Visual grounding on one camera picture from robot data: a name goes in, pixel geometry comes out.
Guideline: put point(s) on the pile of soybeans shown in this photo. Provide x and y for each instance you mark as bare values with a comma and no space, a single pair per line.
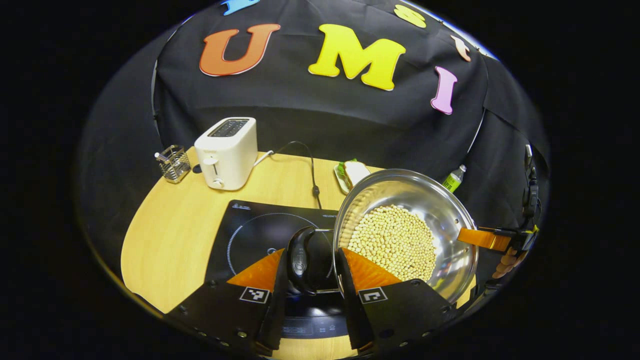
395,240

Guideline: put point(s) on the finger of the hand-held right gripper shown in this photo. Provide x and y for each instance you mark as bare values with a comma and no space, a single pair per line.
482,239

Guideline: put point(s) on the black induction cooktop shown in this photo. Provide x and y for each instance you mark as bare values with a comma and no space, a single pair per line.
250,220

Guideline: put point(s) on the black backdrop cloth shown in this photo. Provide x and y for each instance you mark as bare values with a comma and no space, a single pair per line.
325,125

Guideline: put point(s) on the white sandwich plate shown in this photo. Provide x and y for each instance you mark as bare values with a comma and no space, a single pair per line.
340,181

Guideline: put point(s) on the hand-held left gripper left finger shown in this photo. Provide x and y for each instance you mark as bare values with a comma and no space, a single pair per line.
277,310

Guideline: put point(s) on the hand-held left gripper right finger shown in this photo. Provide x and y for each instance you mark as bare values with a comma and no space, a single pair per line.
350,310

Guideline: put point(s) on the sandwich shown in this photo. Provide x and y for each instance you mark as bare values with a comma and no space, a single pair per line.
356,171

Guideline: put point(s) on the green drink bottle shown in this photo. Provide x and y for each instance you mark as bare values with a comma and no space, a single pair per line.
454,180

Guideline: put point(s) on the white toaster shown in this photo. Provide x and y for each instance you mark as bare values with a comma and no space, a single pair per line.
225,155

